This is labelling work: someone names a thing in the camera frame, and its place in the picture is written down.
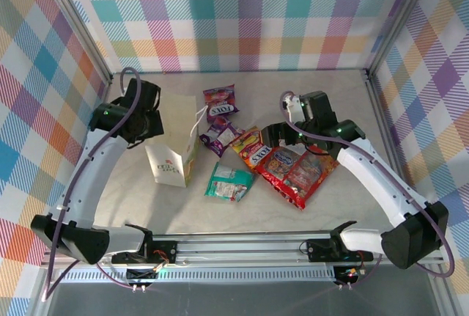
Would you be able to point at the aluminium frame post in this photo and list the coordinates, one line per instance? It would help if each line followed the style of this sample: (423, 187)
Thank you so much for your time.
(80, 26)
(399, 19)

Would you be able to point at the purple Fox's candy bag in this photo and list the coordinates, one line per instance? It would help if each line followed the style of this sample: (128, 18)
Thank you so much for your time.
(221, 105)

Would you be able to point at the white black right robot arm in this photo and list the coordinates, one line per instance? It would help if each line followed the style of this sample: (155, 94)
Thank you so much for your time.
(370, 180)

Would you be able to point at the teal snack packet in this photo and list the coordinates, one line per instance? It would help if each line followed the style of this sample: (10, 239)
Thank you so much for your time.
(229, 182)

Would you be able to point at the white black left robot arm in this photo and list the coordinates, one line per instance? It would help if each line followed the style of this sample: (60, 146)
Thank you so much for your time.
(82, 180)

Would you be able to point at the right controller board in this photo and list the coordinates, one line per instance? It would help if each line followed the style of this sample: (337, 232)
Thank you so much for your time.
(350, 275)

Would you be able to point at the controller board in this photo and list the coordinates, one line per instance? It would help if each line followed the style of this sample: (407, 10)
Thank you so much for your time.
(350, 275)
(141, 276)

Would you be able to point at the orange Fox's candy bag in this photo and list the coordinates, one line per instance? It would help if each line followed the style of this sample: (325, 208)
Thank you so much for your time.
(253, 149)

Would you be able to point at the left controller board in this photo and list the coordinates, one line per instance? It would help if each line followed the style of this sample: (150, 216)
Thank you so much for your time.
(141, 276)

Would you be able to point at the aluminium table side rail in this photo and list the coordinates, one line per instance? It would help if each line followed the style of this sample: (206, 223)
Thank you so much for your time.
(389, 136)

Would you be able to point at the purple packet with white label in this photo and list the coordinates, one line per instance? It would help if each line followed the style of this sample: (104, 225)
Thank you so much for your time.
(221, 136)

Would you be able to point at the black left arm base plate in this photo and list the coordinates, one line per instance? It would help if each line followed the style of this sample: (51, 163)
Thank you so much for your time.
(165, 250)

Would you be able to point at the aluminium frame leg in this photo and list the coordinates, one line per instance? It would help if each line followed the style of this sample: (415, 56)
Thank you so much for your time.
(36, 305)

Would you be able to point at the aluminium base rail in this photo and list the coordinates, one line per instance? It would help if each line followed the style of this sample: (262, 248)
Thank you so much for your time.
(242, 248)

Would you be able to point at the large red snack bag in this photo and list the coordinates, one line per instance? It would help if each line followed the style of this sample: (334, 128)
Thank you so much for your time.
(297, 175)

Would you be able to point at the white paper bag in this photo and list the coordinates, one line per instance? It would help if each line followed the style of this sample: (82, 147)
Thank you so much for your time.
(170, 169)

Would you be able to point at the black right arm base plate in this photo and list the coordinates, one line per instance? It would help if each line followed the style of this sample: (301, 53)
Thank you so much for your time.
(318, 249)

